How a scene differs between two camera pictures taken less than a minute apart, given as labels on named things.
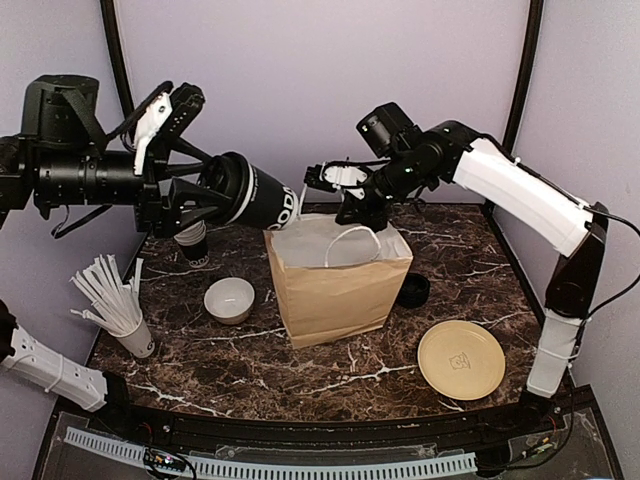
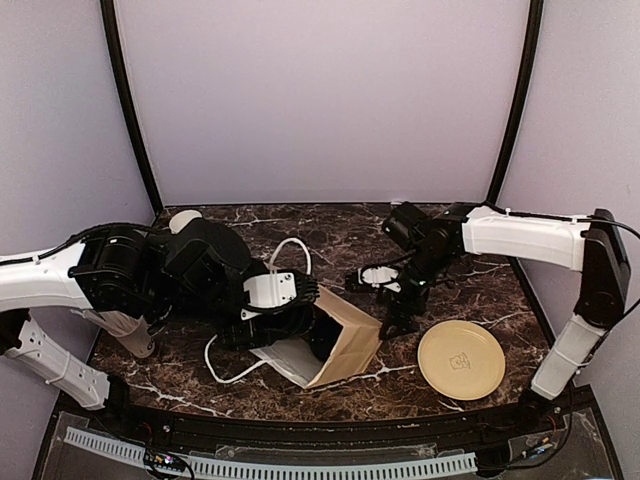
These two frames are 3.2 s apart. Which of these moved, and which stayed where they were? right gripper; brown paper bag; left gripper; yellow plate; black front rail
Moved: right gripper; left gripper; brown paper bag
Stayed: black front rail; yellow plate
